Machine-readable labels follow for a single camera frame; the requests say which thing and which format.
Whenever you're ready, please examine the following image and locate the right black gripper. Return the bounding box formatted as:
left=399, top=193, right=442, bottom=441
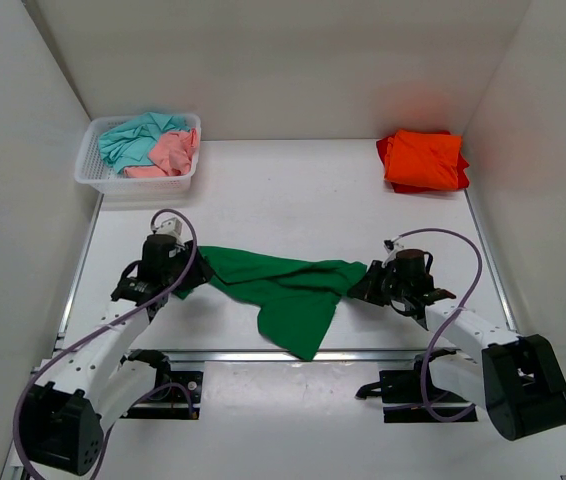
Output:
left=347, top=260, right=409, bottom=307

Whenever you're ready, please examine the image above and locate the green polo shirt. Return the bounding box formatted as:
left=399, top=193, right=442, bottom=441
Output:
left=199, top=246, right=367, bottom=361

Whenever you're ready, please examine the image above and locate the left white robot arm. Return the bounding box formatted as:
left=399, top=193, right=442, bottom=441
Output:
left=13, top=233, right=213, bottom=478

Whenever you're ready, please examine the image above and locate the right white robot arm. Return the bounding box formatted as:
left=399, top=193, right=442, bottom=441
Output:
left=348, top=249, right=566, bottom=441

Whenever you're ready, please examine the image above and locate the red folded shirt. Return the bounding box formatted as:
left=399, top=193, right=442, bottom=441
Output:
left=375, top=130, right=471, bottom=194

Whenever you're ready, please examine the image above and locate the pink shirt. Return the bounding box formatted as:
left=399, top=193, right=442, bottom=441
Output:
left=123, top=129, right=199, bottom=179

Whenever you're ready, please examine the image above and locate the white plastic basket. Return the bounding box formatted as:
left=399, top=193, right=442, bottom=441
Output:
left=74, top=113, right=201, bottom=197

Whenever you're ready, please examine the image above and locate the orange folded shirt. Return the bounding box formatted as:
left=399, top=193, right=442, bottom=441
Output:
left=383, top=129, right=464, bottom=193

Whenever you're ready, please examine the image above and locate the light blue shirt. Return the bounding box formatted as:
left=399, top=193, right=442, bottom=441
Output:
left=98, top=112, right=196, bottom=174

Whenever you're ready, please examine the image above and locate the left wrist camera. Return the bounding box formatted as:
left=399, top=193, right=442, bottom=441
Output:
left=153, top=217, right=183, bottom=242

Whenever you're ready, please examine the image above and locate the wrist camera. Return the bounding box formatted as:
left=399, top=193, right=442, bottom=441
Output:
left=153, top=217, right=183, bottom=242
left=383, top=237, right=404, bottom=256

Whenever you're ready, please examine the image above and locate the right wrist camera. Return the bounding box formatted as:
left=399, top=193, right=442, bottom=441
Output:
left=383, top=237, right=404, bottom=256

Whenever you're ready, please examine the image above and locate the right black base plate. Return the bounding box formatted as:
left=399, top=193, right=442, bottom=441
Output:
left=379, top=370, right=469, bottom=424

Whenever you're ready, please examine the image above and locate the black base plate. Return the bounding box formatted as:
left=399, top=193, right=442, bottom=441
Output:
left=122, top=362, right=204, bottom=421
left=379, top=370, right=469, bottom=424

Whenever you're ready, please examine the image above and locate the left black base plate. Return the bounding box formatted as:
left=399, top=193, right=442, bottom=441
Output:
left=122, top=362, right=204, bottom=421

